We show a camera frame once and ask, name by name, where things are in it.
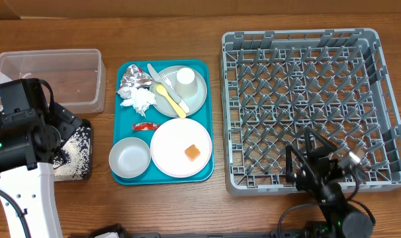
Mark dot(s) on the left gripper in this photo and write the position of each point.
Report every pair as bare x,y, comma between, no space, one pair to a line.
63,120

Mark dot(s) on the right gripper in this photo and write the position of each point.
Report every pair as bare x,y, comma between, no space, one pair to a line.
318,168

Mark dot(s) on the white rice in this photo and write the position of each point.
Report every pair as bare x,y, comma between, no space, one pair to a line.
77,150

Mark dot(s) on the grey bowl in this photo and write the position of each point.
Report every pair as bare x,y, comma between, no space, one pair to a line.
129,158

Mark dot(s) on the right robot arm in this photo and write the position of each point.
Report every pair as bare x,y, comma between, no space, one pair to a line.
333,183

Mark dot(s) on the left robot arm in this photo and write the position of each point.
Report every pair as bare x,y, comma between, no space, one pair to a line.
33,130

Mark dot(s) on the black waste tray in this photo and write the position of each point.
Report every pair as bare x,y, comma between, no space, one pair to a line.
78,148

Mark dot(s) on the grey dishwasher rack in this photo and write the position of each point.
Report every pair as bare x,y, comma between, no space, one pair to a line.
276,83

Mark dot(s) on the clear plastic bin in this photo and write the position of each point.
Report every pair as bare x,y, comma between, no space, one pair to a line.
77,76

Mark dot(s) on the red candy wrapper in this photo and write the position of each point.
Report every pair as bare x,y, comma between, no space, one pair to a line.
145,126

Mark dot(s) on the crumpled white tissue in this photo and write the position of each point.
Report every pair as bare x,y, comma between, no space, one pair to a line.
139,98

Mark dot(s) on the crumpled aluminium foil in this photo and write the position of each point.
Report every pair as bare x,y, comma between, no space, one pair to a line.
134,76

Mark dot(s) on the teal serving tray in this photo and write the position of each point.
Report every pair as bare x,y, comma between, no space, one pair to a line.
126,117

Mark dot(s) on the yellow plastic spoon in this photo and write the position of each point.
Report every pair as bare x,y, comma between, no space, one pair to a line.
163,92

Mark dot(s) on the white plastic knife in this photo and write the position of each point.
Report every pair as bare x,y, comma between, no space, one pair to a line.
172,93

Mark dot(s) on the orange food cube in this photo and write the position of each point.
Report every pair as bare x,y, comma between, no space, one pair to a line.
192,152

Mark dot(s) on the white plastic fork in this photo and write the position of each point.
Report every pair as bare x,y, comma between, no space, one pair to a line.
166,80

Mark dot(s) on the grey round plate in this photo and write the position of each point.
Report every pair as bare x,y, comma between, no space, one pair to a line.
194,103

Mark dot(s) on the white round plate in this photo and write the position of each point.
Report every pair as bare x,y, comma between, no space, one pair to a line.
169,142

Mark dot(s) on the white paper cup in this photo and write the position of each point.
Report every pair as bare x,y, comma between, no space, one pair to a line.
186,83

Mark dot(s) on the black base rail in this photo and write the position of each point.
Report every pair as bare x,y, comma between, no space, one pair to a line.
119,231

